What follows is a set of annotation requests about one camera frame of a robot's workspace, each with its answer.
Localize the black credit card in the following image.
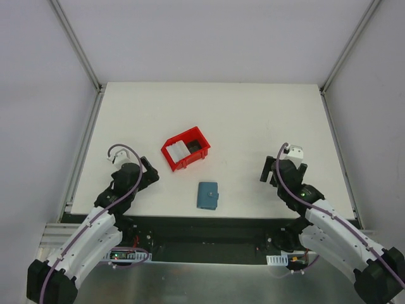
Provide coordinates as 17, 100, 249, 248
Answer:
186, 139, 202, 154

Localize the red plastic bin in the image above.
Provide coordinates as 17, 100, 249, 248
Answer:
161, 126, 211, 172

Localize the blue card holder wallet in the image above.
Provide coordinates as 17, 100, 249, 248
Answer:
197, 182, 219, 210

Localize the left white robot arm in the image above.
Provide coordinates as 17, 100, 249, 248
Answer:
26, 156, 159, 303

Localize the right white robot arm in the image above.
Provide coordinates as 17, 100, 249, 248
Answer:
260, 156, 404, 303

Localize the white cards stack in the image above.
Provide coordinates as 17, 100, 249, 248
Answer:
166, 141, 190, 163

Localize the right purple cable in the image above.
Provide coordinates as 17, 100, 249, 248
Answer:
277, 142, 405, 295

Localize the purple cable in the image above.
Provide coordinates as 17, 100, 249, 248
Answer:
39, 143, 143, 304
277, 142, 405, 295

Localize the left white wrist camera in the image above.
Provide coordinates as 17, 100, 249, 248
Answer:
108, 148, 131, 170

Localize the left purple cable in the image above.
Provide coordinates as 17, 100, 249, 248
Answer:
39, 143, 143, 304

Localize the left white cable duct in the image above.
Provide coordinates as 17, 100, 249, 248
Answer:
101, 248, 152, 263

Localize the white cable duct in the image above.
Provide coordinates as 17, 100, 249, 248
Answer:
266, 255, 289, 267
101, 248, 152, 263

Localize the left aluminium frame post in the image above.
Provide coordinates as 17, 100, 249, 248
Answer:
47, 0, 103, 92

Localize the aluminium frame post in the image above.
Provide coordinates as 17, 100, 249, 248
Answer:
47, 0, 103, 92
320, 0, 384, 96

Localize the right white cable duct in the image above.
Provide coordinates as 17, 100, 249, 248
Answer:
266, 255, 289, 267

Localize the aluminium rail profile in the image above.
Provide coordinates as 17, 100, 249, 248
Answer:
39, 223, 80, 248

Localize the right aluminium frame post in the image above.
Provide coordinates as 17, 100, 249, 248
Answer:
320, 0, 384, 96

